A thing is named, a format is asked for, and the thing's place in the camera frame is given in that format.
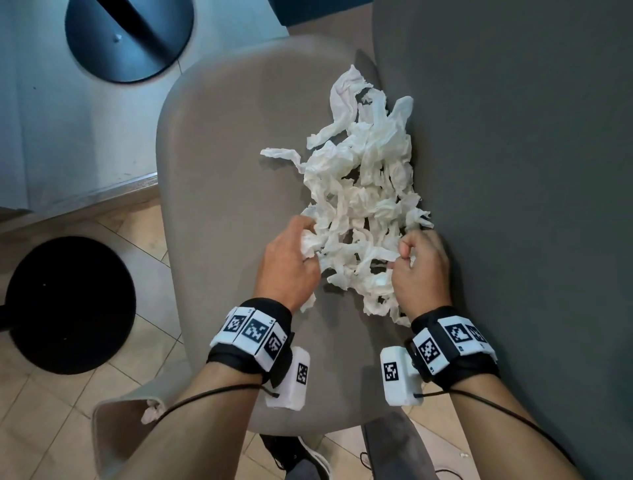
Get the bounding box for person's right hand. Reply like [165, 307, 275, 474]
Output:
[387, 229, 454, 320]

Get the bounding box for person's left hand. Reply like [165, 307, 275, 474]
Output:
[252, 216, 322, 315]

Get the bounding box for white tissue piece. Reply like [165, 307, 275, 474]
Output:
[298, 229, 325, 313]
[388, 245, 419, 270]

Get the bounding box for grey chair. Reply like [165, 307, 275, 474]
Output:
[156, 0, 633, 480]

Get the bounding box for pile of white tissues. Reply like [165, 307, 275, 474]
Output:
[260, 64, 435, 327]

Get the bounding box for small grey waste bin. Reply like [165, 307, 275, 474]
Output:
[91, 375, 171, 480]

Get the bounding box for person's left forearm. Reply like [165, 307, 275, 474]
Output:
[111, 363, 263, 480]

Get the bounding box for person's right forearm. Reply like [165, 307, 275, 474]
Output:
[447, 373, 577, 480]

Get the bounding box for person's grey trouser leg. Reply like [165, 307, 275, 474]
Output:
[361, 410, 436, 480]

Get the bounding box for person's black shoe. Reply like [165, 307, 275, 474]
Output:
[259, 434, 332, 480]

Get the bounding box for black wristband with marker tags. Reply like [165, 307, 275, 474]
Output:
[405, 305, 500, 392]
[206, 297, 295, 386]

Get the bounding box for metal step edge strip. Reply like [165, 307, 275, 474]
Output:
[0, 173, 159, 233]

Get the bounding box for teal upholstered bench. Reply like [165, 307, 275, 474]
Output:
[270, 0, 375, 26]

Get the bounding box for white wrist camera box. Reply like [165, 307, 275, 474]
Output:
[379, 345, 424, 407]
[265, 345, 311, 411]

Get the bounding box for thin black cable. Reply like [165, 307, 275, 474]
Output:
[153, 383, 280, 424]
[413, 388, 577, 468]

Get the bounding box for black round table pedestal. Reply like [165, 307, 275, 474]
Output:
[64, 0, 195, 84]
[0, 235, 137, 375]

